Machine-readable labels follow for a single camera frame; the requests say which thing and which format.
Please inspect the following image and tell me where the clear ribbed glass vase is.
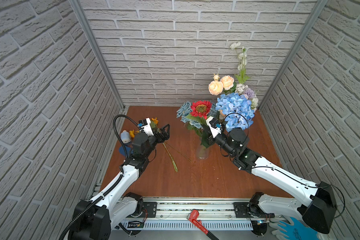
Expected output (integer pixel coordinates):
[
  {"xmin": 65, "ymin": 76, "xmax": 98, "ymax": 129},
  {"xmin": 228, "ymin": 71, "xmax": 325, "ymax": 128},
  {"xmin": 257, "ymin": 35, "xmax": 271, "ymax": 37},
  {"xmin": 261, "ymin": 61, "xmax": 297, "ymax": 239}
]
[{"xmin": 197, "ymin": 145, "xmax": 210, "ymax": 160}]

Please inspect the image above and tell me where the dusty blue hydrangea flower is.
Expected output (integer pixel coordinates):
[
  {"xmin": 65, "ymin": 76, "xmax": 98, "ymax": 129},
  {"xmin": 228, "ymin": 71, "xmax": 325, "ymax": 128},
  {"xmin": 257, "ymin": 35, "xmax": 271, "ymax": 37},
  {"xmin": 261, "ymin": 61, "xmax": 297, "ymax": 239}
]
[{"xmin": 177, "ymin": 101, "xmax": 202, "ymax": 129}]

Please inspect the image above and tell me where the red sunflower stem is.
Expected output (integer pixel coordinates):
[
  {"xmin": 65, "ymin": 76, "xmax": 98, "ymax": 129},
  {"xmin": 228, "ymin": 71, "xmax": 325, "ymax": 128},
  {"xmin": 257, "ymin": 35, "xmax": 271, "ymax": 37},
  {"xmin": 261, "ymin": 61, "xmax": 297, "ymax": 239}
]
[{"xmin": 187, "ymin": 101, "xmax": 213, "ymax": 146}]

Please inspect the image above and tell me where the pink white hydrangea bouquet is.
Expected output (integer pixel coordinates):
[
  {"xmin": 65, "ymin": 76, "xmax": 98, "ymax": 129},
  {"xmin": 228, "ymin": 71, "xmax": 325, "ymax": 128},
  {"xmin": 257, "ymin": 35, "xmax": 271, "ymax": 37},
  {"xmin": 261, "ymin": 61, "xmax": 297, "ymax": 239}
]
[{"xmin": 235, "ymin": 84, "xmax": 259, "ymax": 111}]

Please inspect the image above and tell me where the peach rose flower stem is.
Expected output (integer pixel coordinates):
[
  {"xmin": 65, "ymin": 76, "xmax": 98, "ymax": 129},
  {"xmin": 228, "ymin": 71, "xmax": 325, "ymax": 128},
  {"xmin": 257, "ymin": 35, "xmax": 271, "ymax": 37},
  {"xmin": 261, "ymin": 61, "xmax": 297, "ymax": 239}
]
[{"xmin": 208, "ymin": 74, "xmax": 236, "ymax": 96}]

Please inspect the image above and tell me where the white poppy flower stem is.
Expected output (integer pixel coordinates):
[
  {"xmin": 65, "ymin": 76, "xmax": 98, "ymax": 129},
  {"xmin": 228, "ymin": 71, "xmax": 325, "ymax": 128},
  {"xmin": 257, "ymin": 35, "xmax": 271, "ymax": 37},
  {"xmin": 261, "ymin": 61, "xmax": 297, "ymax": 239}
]
[{"xmin": 230, "ymin": 42, "xmax": 249, "ymax": 85}]

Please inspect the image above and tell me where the orange sunflower stem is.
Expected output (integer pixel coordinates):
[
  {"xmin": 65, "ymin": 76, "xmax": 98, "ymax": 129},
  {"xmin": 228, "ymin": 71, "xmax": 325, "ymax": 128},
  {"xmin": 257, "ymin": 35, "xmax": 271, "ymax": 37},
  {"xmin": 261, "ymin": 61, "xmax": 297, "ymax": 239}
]
[{"xmin": 151, "ymin": 118, "xmax": 159, "ymax": 125}]

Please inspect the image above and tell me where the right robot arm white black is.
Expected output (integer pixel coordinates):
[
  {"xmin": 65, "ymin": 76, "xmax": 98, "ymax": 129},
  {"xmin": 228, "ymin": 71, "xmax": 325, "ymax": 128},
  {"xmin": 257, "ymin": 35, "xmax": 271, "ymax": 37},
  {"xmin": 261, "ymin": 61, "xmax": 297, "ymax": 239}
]
[{"xmin": 202, "ymin": 117, "xmax": 339, "ymax": 234}]

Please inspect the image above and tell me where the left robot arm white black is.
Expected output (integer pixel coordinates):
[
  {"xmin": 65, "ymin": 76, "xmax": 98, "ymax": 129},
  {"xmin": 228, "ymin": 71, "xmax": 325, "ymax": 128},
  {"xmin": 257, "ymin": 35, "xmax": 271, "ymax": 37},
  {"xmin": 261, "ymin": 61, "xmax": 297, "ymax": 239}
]
[{"xmin": 59, "ymin": 118, "xmax": 170, "ymax": 240}]

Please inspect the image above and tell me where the orange small flower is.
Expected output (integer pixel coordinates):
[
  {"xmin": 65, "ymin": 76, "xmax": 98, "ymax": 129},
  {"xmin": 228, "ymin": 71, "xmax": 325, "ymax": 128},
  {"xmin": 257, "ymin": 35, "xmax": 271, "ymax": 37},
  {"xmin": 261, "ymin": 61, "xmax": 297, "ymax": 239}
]
[{"xmin": 129, "ymin": 130, "xmax": 140, "ymax": 139}]

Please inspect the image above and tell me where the white tape roll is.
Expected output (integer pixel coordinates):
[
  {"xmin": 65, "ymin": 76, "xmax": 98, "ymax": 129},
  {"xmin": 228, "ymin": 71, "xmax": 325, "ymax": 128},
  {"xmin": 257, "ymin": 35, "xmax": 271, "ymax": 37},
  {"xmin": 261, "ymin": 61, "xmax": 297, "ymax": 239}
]
[{"xmin": 120, "ymin": 130, "xmax": 132, "ymax": 144}]

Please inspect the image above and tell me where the red pipe wrench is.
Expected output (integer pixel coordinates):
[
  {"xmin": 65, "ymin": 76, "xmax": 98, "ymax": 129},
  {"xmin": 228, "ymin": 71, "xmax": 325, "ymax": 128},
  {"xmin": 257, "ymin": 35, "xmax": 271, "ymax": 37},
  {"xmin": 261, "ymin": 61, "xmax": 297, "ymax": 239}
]
[{"xmin": 188, "ymin": 209, "xmax": 219, "ymax": 240}]

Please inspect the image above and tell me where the blue work glove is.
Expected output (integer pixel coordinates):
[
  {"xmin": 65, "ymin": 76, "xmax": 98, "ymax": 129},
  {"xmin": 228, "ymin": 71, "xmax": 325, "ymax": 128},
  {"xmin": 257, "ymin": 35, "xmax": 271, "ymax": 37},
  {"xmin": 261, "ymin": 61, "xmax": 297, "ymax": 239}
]
[{"xmin": 277, "ymin": 217, "xmax": 319, "ymax": 240}]

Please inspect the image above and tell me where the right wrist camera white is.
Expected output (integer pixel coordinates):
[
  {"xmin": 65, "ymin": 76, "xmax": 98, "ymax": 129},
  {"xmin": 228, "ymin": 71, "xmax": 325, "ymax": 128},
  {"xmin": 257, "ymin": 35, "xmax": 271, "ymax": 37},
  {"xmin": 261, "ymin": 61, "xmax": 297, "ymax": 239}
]
[{"xmin": 206, "ymin": 116, "xmax": 222, "ymax": 138}]

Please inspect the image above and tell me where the aluminium mounting rail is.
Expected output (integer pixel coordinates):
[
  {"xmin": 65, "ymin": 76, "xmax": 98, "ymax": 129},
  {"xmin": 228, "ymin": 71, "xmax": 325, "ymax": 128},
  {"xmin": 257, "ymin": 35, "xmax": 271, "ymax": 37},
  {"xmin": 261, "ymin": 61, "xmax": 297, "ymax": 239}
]
[{"xmin": 73, "ymin": 196, "xmax": 322, "ymax": 232}]

